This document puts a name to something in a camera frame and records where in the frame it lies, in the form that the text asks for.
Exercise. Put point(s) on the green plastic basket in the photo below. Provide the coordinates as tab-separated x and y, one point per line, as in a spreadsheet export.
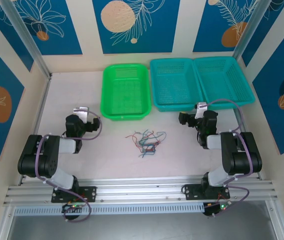
125	92

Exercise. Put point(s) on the teal plastic basket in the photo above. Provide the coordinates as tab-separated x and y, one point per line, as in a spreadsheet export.
174	85
221	80

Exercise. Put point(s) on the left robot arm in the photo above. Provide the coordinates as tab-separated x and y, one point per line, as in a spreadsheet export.
44	160

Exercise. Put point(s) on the aluminium corner post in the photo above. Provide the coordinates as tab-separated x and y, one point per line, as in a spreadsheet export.
29	42
249	27

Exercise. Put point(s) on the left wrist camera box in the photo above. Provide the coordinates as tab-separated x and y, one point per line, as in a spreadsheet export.
82	113

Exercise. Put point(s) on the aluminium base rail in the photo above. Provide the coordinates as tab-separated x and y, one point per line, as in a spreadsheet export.
141	190

